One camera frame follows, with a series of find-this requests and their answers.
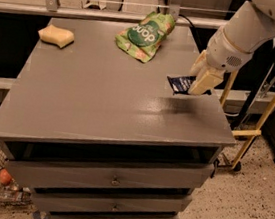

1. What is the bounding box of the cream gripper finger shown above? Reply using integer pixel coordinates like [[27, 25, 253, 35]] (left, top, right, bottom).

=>
[[188, 68, 224, 95], [189, 50, 207, 77]]

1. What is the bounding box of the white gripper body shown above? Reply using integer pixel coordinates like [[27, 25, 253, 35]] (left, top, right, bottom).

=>
[[206, 27, 253, 73]]

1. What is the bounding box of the dark blue rxbar wrapper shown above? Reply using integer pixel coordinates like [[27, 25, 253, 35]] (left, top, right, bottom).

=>
[[165, 72, 214, 100]]

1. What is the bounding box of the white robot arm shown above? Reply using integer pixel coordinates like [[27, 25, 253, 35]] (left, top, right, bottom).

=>
[[188, 0, 275, 95]]

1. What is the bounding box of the green rice chip bag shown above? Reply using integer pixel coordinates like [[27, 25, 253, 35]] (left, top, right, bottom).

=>
[[115, 12, 175, 63]]

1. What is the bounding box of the grey drawer cabinet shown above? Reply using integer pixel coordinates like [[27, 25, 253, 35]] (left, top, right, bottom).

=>
[[0, 2, 251, 219]]

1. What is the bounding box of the yellow sponge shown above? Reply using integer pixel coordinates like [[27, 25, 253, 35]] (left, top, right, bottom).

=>
[[38, 24, 75, 48]]

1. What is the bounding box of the top grey drawer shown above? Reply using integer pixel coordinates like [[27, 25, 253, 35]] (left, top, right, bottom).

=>
[[5, 160, 214, 189]]

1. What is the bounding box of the middle grey drawer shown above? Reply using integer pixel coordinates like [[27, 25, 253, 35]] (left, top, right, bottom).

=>
[[32, 193, 192, 213]]

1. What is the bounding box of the clear plastic bottle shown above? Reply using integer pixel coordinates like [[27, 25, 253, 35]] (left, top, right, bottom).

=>
[[0, 188, 30, 203]]

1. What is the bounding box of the orange fruit in basket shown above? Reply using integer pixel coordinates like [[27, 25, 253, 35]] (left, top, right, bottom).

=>
[[0, 168, 12, 185]]

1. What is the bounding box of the black cable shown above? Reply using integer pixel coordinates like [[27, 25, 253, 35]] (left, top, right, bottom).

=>
[[176, 14, 199, 33]]

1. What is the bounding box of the grey metal rail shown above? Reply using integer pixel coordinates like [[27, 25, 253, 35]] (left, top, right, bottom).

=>
[[0, 2, 227, 29]]

